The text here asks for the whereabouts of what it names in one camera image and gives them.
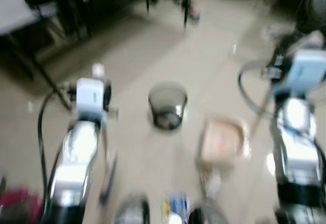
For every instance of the black tripod stand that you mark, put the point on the black tripod stand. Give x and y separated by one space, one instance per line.
186 5

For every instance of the robot leg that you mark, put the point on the robot leg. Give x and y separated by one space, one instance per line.
209 216
133 213

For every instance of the black chair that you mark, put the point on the black chair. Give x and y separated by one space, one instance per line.
56 0

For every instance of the colourful printed packet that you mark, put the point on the colourful printed packet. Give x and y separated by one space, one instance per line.
175 208

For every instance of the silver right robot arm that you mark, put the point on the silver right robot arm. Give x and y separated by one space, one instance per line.
295 147

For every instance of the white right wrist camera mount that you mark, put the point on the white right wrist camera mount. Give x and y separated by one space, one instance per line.
304 74

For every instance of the large black round object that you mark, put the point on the large black round object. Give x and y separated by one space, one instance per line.
317 5

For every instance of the red fuzzy object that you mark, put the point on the red fuzzy object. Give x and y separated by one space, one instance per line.
18 203

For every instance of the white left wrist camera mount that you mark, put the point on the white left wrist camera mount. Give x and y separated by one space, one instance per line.
90 99

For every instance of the right robot leg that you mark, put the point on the right robot leg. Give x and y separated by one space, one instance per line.
209 216

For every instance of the left robot leg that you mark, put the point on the left robot leg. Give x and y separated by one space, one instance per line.
133 213

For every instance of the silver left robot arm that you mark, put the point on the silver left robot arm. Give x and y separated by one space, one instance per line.
76 158

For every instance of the grey translucent waste bin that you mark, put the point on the grey translucent waste bin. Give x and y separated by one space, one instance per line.
167 105

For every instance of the white table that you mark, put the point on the white table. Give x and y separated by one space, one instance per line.
15 10

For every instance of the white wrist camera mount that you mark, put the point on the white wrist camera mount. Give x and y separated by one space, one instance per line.
90 99
304 74

